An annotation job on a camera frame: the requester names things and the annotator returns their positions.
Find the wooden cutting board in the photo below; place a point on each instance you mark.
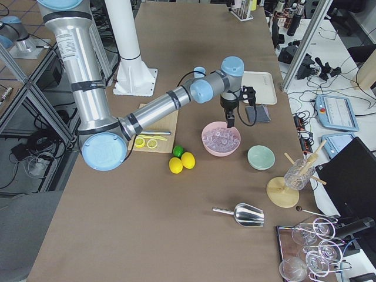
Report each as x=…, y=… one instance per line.
x=167, y=129

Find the wine glass near front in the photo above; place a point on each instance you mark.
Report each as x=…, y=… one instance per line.
x=313, y=267

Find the lower yellow lemon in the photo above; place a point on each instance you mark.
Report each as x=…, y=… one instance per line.
x=175, y=165

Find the yellow-green cup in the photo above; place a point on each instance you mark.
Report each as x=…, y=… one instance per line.
x=253, y=5

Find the clear glass on stand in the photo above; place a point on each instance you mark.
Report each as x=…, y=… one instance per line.
x=296, y=180

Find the blue cup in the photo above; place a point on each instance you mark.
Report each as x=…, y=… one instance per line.
x=199, y=72

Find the pile of clear ice cubes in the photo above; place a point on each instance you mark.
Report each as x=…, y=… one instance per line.
x=221, y=139

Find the yellow lemon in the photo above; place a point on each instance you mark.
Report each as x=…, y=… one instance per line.
x=175, y=165
x=188, y=160

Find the steel ice scoop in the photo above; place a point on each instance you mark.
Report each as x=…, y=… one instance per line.
x=245, y=215

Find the wine glass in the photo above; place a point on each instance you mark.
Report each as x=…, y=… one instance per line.
x=306, y=234
x=313, y=267
x=328, y=250

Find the wine glass middle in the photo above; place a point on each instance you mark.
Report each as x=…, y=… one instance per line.
x=328, y=250

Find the yellow plastic knife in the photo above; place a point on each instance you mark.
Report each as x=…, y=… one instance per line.
x=157, y=137

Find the white cup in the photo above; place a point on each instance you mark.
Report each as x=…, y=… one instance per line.
x=236, y=4

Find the grey folded cloth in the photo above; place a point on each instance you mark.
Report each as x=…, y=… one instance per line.
x=258, y=114

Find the white wire cup rack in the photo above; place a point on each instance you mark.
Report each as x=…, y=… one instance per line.
x=243, y=13

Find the upper yellow lemon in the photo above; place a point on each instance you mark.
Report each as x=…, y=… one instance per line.
x=188, y=160

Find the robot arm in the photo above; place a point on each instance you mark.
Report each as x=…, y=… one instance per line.
x=102, y=137

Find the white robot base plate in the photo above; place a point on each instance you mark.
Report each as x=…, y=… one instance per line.
x=135, y=79

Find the lemon half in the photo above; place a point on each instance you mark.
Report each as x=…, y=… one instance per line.
x=152, y=143
x=139, y=142

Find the green bowl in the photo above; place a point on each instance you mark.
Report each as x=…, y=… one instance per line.
x=260, y=157

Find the black glass rack tray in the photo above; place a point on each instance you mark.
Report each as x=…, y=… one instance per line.
x=288, y=248

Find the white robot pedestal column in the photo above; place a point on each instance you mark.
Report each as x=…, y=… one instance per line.
x=123, y=26

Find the wooden cup stand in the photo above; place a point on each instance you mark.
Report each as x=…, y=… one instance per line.
x=283, y=196

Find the green lime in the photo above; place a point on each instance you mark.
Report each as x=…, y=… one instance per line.
x=178, y=151

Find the lower lemon half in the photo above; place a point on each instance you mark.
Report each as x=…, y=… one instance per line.
x=139, y=142

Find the upper lemon half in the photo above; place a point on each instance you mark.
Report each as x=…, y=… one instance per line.
x=152, y=143

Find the wine glass upper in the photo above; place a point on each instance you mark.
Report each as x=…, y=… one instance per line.
x=306, y=234

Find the blue teach pendant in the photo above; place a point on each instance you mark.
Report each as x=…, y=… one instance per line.
x=336, y=113

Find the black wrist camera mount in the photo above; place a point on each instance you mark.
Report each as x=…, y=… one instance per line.
x=248, y=94

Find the cream rabbit tray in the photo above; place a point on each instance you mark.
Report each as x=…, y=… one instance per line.
x=262, y=83

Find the pink bowl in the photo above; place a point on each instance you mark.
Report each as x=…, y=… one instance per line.
x=220, y=124

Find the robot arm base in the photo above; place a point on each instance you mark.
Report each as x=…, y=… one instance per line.
x=17, y=39

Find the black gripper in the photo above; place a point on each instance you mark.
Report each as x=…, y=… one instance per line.
x=228, y=105

